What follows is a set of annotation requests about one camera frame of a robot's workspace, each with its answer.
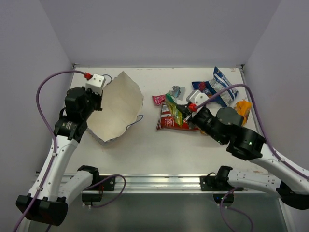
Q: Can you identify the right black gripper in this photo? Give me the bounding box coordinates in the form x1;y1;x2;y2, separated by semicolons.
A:
176;103;226;145

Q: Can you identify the green yellow snack packet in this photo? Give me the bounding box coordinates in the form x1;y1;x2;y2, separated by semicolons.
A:
165;93;184;126

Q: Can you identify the red chips bag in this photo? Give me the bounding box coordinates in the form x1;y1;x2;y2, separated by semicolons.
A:
156;104;199;131

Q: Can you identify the grey small snack packet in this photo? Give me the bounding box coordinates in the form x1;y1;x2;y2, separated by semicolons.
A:
169;86;185;100

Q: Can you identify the blue checkered paper bag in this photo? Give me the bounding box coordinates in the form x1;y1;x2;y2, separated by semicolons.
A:
87;71;144;145

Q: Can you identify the pink candy packet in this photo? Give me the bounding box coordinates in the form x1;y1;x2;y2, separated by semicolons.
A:
152;94;166;105

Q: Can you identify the blue Burts chips bag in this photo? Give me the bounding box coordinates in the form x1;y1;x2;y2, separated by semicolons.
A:
191;67;239;107

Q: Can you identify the yellow candy bag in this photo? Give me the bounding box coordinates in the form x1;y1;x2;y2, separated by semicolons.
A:
234;100;253;126

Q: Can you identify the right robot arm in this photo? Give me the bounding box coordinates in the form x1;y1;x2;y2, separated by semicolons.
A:
177;104;309;210

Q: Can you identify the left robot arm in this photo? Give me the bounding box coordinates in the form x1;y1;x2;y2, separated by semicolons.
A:
16;87;103;226

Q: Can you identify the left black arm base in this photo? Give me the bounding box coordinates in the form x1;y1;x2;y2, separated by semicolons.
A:
81;175;116;205

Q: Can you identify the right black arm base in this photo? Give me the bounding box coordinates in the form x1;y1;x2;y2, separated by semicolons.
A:
199;172;232;204

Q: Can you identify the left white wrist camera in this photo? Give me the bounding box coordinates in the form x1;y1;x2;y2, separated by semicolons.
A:
85;74;106;96

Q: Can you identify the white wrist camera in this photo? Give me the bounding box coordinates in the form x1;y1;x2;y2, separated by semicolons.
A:
186;90;209;115
85;74;106;96

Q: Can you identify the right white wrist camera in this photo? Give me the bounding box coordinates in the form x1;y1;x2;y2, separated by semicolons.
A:
186;90;209;115

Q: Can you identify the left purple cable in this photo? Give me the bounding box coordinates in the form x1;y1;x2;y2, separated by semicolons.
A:
12;70;91;232

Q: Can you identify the purple cable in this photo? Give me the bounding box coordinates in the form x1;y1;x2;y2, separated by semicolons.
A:
12;70;91;232
195;83;309;232

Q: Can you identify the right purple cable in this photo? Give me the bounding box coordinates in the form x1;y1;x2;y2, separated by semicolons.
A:
195;83;309;232

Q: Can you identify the aluminium front rail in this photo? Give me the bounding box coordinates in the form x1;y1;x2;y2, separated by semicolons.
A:
32;173;281;194

